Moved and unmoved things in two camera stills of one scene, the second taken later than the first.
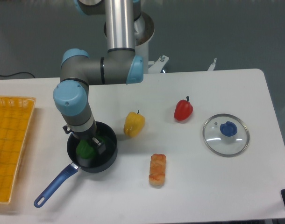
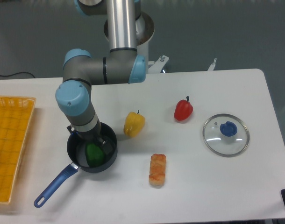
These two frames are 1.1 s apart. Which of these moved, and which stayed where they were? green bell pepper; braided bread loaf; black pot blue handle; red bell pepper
Moved: green bell pepper
Stayed: black pot blue handle; red bell pepper; braided bread loaf
